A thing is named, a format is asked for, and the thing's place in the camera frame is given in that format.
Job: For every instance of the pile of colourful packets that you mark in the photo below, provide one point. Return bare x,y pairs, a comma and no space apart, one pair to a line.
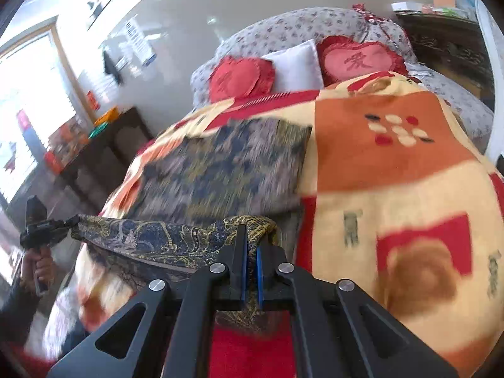
445,2

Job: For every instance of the red heart-shaped pillow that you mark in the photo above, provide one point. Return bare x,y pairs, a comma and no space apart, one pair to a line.
236,78
354,61

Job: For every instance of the dark wooden side table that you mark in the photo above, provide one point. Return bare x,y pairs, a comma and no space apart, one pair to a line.
102,157

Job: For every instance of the dark hanging cloth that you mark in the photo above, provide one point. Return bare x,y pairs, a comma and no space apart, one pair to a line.
111,67

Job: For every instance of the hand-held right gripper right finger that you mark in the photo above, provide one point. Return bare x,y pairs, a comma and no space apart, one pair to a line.
263,279

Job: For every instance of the blue grey floral shirt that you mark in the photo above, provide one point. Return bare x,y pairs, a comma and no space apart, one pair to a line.
220,165

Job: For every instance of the person's left forearm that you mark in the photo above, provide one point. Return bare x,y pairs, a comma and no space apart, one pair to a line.
17,303

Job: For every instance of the eye chart poster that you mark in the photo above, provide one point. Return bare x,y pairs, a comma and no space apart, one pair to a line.
139,41

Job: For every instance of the window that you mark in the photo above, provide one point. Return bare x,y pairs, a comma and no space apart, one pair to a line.
31,98

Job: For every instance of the dark carved wooden cabinet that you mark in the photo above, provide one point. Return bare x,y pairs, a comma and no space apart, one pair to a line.
445,47

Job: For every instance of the red wall sign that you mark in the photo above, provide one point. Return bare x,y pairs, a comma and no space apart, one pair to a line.
92,100

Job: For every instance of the yellow basket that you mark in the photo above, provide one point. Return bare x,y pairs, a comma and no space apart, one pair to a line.
107,116

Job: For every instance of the green plastic item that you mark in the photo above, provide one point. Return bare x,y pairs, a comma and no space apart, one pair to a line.
98,130

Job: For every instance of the orange red printed blanket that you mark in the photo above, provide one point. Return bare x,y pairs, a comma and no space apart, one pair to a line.
393,165

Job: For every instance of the orange printed box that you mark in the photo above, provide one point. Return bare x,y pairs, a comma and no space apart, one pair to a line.
65,141

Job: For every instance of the person's left hand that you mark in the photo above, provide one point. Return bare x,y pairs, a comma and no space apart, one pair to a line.
48,271

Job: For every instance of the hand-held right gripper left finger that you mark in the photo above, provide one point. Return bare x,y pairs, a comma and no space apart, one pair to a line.
236,260

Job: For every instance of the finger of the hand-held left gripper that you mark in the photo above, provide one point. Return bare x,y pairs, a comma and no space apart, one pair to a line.
65,226

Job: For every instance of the white pillow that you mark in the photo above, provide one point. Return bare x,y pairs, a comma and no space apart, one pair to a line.
295,67

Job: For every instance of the floral bed sheet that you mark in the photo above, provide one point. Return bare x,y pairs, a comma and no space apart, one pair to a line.
453,94

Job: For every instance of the floral padded headboard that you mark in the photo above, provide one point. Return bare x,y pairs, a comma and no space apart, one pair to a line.
283,23

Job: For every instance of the white ornate chair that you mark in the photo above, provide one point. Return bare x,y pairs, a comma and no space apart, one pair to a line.
492,67

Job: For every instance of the black and white wall picture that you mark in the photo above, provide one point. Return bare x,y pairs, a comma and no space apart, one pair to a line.
98,4

